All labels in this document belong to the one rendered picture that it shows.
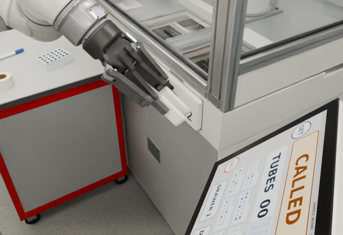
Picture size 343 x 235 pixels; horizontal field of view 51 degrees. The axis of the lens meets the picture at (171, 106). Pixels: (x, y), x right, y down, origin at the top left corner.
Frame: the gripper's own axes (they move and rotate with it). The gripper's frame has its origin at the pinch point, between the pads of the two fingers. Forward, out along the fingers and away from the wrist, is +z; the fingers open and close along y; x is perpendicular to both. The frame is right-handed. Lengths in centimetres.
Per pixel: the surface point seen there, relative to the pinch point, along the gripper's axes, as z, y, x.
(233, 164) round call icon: 17.3, -0.3, -0.5
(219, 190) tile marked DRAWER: 17.3, -6.9, 0.7
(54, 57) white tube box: -36, 53, 73
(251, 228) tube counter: 17.3, -19.2, -10.9
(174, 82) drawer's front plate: 2.4, 36.0, 24.0
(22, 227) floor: 6, 17, 142
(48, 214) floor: 12, 29, 137
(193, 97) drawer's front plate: 8.7, 30.4, 18.5
